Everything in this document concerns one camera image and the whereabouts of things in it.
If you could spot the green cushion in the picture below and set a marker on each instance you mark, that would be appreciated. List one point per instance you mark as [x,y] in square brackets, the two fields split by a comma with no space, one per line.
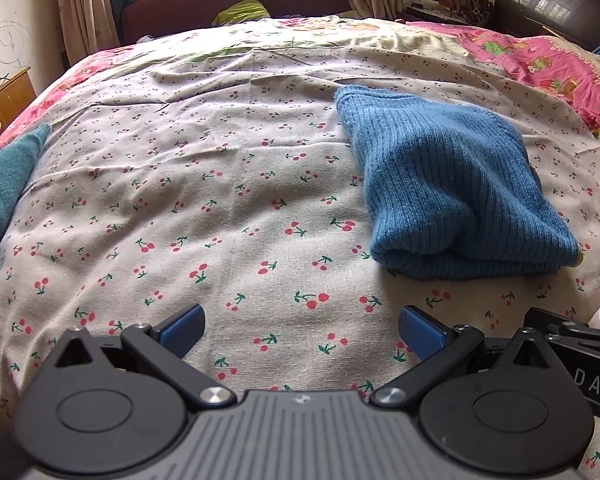
[242,12]

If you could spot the teal cloth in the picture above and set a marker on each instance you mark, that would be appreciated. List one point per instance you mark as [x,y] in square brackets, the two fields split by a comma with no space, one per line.
[2,185]

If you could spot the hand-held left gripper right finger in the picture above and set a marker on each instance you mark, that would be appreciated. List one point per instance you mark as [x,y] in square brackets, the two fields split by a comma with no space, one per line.
[422,332]

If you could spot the pink floral quilt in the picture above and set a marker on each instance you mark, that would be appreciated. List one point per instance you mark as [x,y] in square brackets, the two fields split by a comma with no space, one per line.
[540,60]

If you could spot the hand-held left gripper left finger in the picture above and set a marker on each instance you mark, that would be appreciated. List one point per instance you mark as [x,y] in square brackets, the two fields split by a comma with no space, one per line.
[182,330]

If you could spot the brown bag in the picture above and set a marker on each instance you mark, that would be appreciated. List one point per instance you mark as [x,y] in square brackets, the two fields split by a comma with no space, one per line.
[474,7]

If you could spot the cherry print bedsheet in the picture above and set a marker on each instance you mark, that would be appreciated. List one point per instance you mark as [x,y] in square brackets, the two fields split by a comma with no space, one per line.
[205,160]

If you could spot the blue knit sweater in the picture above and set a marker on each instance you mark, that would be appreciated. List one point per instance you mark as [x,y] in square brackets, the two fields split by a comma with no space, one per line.
[445,185]

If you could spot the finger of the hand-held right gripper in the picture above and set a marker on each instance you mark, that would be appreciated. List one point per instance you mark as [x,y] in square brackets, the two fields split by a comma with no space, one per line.
[580,332]

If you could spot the wooden cabinet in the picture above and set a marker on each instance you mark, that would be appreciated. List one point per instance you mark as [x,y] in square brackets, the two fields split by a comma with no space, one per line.
[12,102]

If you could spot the pile of books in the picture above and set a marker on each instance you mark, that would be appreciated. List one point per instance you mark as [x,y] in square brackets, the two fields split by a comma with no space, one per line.
[430,2]

